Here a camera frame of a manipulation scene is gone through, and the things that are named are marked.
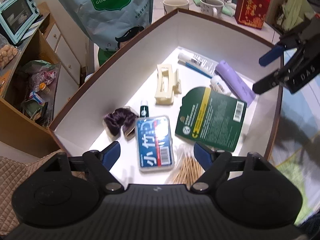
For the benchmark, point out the cream fabric covered chair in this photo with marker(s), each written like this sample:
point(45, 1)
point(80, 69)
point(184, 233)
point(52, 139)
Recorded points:
point(293, 13)

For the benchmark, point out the brown quilted cushion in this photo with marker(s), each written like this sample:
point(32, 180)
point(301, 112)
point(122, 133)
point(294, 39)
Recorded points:
point(13, 174)

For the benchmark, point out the teal toaster oven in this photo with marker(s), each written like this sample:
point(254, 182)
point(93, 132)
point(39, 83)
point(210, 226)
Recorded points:
point(16, 18)

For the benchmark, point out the plaid blue green tablecloth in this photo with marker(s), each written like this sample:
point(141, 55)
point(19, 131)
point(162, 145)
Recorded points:
point(295, 151)

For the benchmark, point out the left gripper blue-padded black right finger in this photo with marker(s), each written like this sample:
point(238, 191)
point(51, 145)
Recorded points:
point(214, 163)

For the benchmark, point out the blue gourmet fruit snack bag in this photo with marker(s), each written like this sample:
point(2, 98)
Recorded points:
point(110, 24)

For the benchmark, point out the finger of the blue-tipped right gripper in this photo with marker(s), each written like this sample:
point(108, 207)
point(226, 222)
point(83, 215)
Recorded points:
point(271, 55)

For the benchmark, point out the red festive gift box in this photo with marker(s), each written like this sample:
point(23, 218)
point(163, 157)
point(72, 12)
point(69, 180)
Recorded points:
point(251, 13)

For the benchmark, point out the dark green ointment tube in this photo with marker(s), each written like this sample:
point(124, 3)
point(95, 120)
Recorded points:
point(144, 109)

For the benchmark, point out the green snack packet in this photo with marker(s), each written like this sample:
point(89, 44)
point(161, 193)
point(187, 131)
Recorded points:
point(104, 55)

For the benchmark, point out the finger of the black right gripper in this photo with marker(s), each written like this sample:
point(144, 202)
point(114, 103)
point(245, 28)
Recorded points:
point(270, 81)

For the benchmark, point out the bag of cotton swabs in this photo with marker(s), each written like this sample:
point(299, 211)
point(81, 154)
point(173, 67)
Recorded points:
point(187, 169)

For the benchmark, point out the blue plastic floss box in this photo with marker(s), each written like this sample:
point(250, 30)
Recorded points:
point(154, 144)

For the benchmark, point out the clutter of snack packets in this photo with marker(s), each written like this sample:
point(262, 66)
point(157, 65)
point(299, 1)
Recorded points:
point(39, 101)

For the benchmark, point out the purple velvet scrunchie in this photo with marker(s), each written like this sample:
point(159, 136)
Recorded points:
point(120, 120)

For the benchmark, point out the cream plastic hair claw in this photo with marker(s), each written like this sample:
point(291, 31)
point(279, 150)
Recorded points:
point(168, 84)

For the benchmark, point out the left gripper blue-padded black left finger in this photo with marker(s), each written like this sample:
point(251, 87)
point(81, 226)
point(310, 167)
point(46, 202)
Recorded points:
point(99, 163)

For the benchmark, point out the lilac cream tube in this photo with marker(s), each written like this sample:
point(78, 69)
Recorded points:
point(235, 82)

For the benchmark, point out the small white bottle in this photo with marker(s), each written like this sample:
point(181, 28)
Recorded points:
point(219, 86)

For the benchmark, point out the white patterned mug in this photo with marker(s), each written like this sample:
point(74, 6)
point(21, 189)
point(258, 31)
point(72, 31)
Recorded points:
point(212, 8)

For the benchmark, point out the green carded tool package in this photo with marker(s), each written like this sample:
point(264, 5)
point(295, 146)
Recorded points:
point(211, 118)

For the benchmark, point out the white cardboard box brown rim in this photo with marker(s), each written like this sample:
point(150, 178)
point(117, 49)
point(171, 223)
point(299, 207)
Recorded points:
point(147, 70)

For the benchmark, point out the mint green cloth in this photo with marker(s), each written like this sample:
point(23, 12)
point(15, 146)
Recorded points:
point(228, 9)

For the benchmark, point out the white blue toothpaste tube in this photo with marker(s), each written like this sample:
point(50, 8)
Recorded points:
point(198, 63)

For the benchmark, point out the white mug dark rim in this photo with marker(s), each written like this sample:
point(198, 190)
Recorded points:
point(170, 5)

